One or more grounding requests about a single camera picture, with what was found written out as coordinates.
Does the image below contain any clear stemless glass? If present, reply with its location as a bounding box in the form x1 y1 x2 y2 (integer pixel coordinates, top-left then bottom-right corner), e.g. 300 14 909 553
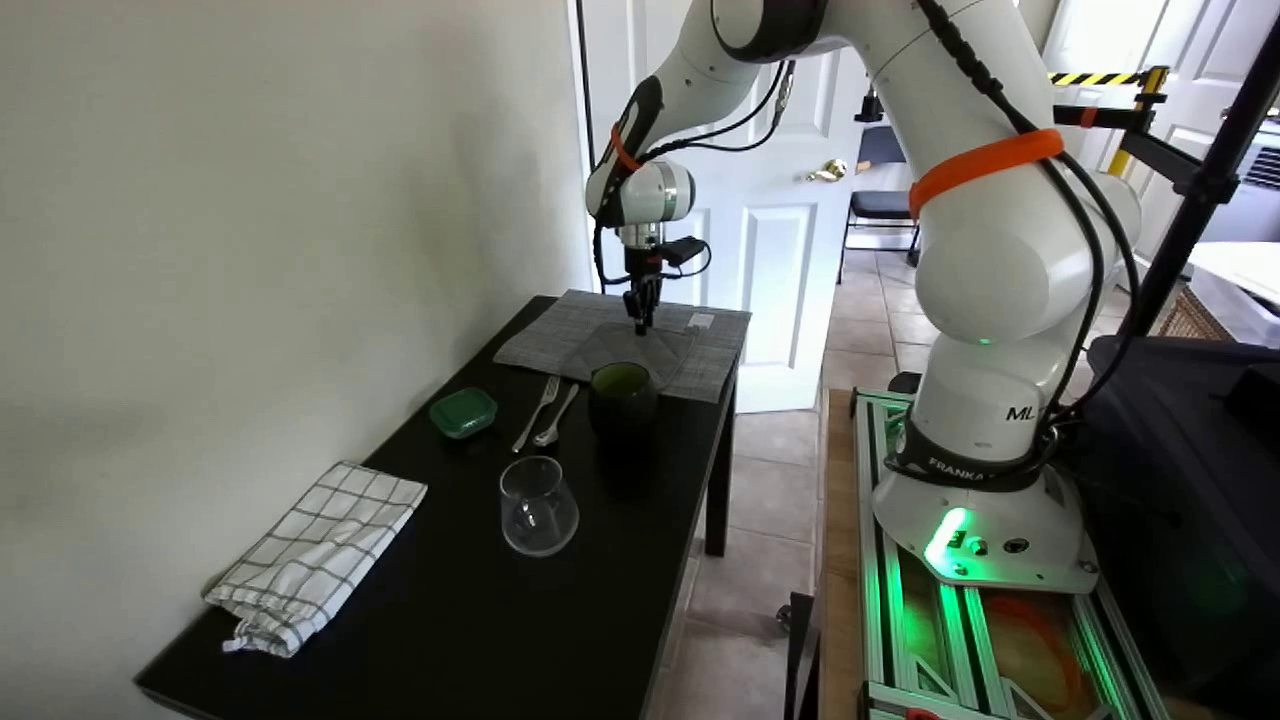
498 451 585 560

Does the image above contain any white checked dish towel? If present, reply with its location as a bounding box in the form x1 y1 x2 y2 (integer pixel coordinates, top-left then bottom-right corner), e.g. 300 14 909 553
201 460 434 660

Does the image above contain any black table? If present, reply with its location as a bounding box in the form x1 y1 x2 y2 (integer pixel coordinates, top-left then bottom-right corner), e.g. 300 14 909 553
133 294 756 720

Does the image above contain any wooden board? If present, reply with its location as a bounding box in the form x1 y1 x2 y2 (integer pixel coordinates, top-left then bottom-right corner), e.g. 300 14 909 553
812 384 873 720

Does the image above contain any narrow orange strap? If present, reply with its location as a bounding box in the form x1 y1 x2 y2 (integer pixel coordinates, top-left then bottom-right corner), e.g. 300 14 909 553
605 123 644 177

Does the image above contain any grey woven placemat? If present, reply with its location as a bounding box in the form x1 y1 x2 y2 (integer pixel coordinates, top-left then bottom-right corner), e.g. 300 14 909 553
492 288 751 408

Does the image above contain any white panelled door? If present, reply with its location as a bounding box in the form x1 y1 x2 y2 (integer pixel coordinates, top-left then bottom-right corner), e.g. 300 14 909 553
571 0 938 416

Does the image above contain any black stand pole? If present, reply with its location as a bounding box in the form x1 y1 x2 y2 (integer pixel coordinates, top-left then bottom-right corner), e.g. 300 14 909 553
1115 14 1280 349

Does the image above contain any aluminium frame cart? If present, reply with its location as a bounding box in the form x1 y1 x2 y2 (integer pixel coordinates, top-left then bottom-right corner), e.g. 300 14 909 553
853 384 1175 720

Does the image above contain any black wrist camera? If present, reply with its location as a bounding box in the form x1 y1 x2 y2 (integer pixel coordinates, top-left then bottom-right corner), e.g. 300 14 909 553
661 233 718 272

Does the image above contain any yellow black striped bar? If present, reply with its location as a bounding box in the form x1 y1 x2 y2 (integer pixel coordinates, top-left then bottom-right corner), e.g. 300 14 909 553
1048 60 1175 104

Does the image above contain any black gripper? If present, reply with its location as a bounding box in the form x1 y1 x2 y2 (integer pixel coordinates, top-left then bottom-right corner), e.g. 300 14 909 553
625 244 668 336

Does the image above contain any silver spoon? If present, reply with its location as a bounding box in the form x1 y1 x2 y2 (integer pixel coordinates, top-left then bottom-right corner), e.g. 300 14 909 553
533 379 587 458

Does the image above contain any black mug green inside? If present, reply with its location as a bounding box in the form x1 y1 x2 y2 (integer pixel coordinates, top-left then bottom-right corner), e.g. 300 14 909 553
587 358 665 498

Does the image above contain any wide orange strap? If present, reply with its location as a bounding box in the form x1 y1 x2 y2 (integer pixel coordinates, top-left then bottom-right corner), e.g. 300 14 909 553
909 123 1073 216

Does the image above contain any black case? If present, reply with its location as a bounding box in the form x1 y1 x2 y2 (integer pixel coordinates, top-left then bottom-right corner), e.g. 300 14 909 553
1064 331 1280 720

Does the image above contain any small green container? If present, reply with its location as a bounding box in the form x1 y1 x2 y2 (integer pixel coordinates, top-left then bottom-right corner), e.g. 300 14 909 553
425 384 503 446

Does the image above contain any black cable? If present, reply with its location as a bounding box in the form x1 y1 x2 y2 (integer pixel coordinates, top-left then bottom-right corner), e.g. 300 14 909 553
594 0 1150 446

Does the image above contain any dark chair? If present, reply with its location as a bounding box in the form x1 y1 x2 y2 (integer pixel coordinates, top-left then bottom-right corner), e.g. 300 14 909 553
837 94 938 294

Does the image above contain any white closet door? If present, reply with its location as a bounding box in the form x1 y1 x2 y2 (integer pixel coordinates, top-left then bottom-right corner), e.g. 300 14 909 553
1036 0 1280 254

